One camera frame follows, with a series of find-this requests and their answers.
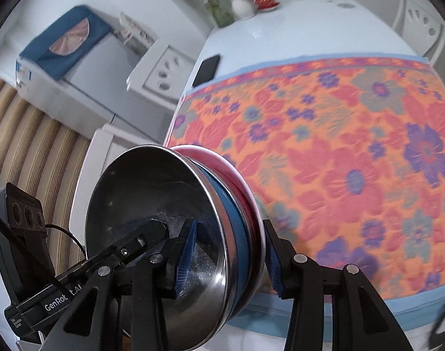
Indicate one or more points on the white chair far left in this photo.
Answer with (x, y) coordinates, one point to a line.
(161, 75)

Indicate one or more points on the white refrigerator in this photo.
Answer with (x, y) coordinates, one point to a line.
(93, 92)

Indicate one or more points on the blue steel bowl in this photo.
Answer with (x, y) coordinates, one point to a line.
(153, 182)

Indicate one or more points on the white carved shelf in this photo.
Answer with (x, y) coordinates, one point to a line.
(133, 35)

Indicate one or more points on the black smartphone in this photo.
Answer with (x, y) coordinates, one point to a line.
(207, 70)

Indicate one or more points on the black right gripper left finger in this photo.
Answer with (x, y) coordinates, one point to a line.
(158, 275)

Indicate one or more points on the floral orange table cloth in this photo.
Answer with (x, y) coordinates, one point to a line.
(346, 157)

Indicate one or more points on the white chair far right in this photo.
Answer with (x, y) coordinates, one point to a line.
(422, 27)

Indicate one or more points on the blue fridge cover cloth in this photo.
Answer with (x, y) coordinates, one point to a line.
(63, 44)

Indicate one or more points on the white chair near left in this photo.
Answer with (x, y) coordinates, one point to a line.
(107, 143)

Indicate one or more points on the white chair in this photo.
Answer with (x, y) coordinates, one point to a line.
(107, 143)
(161, 75)
(422, 27)

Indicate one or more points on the white ribbed vase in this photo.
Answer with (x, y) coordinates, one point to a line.
(243, 9)

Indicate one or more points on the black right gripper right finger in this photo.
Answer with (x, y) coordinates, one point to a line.
(361, 320)

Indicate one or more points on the pink steel bowl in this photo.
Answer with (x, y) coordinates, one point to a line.
(243, 213)

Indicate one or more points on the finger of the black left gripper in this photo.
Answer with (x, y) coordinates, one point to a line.
(117, 247)

